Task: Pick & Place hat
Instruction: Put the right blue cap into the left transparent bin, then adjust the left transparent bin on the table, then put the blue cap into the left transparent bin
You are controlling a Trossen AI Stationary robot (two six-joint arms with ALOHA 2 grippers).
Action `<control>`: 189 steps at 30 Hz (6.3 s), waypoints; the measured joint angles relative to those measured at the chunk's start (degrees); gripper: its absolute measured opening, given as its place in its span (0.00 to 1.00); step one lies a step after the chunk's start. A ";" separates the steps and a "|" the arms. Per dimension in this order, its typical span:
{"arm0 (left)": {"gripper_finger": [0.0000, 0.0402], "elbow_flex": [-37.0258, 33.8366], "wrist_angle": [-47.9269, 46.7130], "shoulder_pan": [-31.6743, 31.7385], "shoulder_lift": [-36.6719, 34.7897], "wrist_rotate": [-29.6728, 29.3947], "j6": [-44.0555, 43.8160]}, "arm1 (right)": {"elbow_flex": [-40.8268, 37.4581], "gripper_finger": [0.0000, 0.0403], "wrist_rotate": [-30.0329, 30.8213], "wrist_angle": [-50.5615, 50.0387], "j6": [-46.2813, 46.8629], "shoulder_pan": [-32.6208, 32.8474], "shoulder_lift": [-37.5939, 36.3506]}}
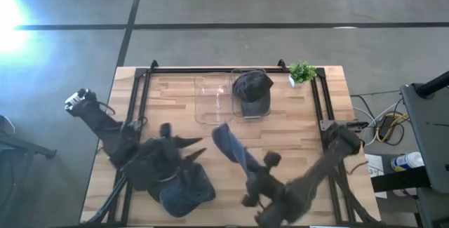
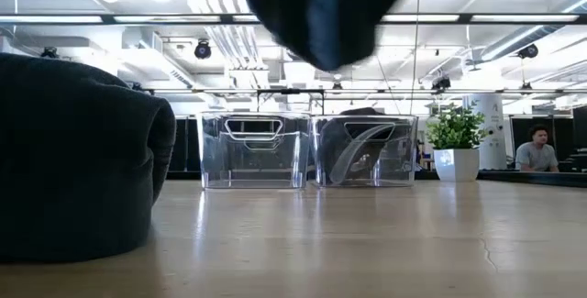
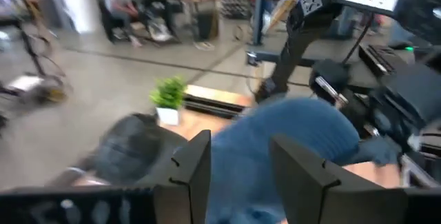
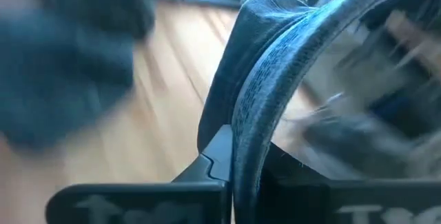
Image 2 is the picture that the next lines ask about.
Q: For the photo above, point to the blue denim cap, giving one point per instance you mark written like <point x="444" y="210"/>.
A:
<point x="325" y="9"/>

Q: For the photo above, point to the black cap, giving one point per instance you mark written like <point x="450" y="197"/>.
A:
<point x="69" y="160"/>

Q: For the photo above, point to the clear plastic bin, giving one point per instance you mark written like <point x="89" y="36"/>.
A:
<point x="408" y="169"/>
<point x="252" y="165"/>

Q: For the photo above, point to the black ceiling spotlight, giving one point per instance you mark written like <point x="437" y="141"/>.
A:
<point x="202" y="49"/>
<point x="528" y="51"/>
<point x="49" y="52"/>
<point x="441" y="83"/>

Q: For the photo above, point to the green plant in white pot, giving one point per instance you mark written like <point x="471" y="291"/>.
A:
<point x="456" y="146"/>

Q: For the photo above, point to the black overhead crossbar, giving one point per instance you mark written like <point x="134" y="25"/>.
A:
<point x="137" y="18"/>

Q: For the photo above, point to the white round pillar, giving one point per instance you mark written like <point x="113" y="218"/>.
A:
<point x="495" y="124"/>

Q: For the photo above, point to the person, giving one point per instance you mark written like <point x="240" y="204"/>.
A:
<point x="536" y="153"/>

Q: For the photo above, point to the thin black background rail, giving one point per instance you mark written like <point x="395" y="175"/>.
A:
<point x="458" y="91"/>

